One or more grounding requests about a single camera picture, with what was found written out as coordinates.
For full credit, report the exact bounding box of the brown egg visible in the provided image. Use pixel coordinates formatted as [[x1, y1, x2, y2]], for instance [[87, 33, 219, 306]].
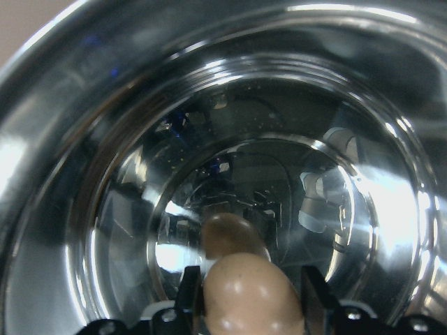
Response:
[[203, 253, 304, 334]]

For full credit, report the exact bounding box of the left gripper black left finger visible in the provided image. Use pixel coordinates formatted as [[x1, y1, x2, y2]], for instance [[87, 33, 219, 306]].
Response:
[[80, 266, 203, 335]]

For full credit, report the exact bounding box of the brown paper table cover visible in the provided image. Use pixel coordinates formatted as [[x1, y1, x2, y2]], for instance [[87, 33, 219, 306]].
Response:
[[1, 1, 86, 80]]

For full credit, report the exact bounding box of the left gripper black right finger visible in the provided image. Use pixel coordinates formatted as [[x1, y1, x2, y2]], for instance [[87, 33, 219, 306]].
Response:
[[301, 266, 446, 335]]

